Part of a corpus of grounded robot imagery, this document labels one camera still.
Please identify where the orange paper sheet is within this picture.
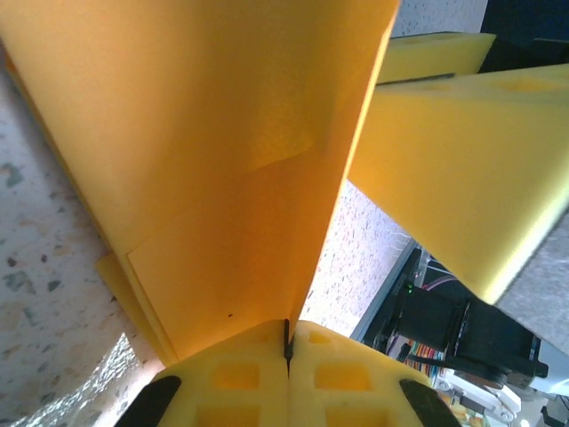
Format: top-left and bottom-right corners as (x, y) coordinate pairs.
(0, 0), (404, 364)

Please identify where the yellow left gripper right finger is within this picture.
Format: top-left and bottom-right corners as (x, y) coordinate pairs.
(286, 318), (464, 427)

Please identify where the multicolour ribbon cable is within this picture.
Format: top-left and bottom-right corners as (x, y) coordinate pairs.
(398, 340), (451, 375)

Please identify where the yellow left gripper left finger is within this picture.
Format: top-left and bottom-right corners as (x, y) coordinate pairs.
(116, 318), (291, 427)

